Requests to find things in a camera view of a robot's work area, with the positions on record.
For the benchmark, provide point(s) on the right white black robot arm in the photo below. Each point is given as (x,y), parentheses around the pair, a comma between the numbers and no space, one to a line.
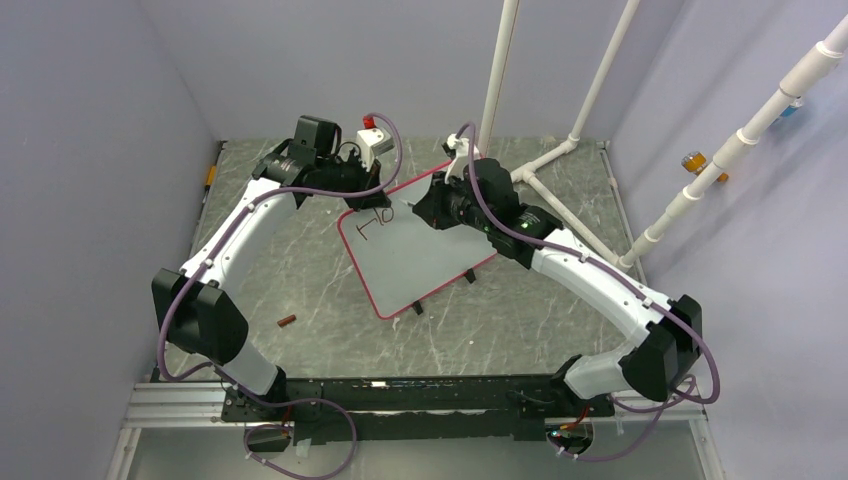
(659,348)

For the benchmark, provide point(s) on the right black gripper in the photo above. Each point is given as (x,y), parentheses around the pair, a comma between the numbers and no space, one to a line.
(432,206)

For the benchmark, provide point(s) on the orange-handled tool at edge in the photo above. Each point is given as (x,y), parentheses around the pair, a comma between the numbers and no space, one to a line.
(209,180)

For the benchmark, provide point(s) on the red-framed whiteboard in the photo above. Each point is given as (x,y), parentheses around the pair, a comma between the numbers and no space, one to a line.
(400,260)

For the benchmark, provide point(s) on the orange wall knob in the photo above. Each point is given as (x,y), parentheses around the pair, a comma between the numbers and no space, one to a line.
(694,162)

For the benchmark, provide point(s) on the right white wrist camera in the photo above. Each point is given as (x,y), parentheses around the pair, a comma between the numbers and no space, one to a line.
(461,151)

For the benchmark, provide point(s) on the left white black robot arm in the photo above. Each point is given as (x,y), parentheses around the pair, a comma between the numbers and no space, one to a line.
(194,306)

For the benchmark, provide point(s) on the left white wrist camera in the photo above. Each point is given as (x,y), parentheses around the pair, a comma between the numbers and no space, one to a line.
(372,142)

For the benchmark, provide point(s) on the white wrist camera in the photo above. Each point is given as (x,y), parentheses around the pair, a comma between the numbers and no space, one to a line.
(372,142)
(461,151)

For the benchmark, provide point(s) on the brown marker cap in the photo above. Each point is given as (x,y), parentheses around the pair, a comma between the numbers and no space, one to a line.
(282,323)

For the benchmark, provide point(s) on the white PVC pipe frame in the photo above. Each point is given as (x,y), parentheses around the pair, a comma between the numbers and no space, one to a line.
(646,75)

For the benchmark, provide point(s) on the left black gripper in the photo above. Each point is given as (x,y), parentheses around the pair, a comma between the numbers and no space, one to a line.
(377,199)

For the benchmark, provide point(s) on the blue wall clip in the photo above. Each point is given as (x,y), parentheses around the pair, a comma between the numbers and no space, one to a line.
(791,108)

